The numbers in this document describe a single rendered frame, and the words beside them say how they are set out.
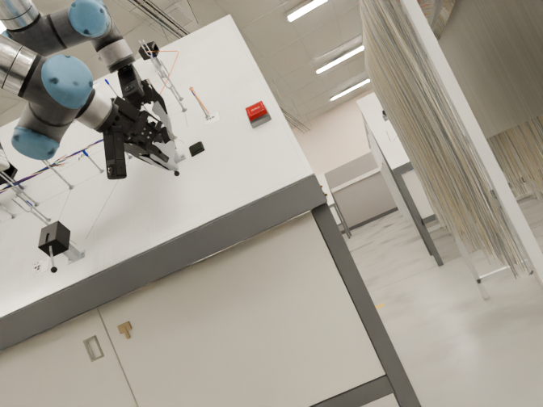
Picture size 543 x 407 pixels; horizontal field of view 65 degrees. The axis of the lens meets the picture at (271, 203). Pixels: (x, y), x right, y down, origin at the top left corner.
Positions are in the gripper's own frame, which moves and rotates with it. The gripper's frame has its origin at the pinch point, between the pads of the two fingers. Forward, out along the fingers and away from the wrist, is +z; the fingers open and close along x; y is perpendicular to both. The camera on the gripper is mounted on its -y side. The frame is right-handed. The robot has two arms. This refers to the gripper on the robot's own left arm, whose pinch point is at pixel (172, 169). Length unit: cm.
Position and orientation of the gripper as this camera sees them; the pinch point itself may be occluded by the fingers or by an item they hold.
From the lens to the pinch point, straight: 106.0
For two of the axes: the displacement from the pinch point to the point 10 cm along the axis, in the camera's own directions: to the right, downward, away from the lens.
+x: -7.3, 0.2, 6.8
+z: 6.2, 4.3, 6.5
